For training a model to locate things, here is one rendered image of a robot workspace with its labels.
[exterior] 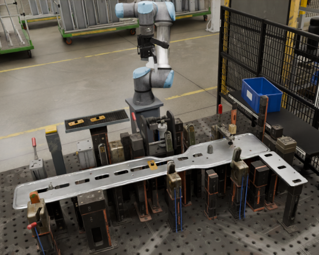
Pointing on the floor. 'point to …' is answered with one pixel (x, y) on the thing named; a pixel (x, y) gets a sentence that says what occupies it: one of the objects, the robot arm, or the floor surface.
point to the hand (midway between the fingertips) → (153, 70)
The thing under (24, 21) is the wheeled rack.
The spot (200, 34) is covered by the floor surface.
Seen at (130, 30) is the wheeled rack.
